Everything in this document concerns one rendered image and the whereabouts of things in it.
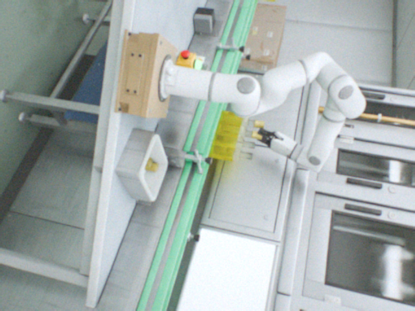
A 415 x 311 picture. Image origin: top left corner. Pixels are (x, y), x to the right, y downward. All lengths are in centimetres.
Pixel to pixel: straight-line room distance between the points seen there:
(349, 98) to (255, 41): 432
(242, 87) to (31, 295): 118
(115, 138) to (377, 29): 634
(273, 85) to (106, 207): 66
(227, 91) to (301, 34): 573
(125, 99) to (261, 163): 79
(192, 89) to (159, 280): 67
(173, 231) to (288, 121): 83
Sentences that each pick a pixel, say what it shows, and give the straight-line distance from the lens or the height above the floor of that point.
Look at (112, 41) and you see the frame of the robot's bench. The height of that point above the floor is 67.
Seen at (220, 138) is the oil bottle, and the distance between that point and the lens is 158.
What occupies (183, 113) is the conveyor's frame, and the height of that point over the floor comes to 84.
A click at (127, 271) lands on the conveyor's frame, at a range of 138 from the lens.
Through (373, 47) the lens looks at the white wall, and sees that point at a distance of 685.
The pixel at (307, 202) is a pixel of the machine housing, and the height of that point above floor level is 141.
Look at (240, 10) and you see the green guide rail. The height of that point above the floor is 93.
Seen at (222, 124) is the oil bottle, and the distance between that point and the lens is 162.
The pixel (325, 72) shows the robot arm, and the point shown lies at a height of 135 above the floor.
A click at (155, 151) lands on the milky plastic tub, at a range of 136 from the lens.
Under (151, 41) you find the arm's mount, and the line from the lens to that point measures 112.
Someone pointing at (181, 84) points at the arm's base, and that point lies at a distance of 118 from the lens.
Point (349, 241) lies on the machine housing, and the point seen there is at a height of 159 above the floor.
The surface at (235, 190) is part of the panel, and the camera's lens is 163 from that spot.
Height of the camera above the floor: 126
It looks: 11 degrees down
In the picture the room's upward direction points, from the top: 101 degrees clockwise
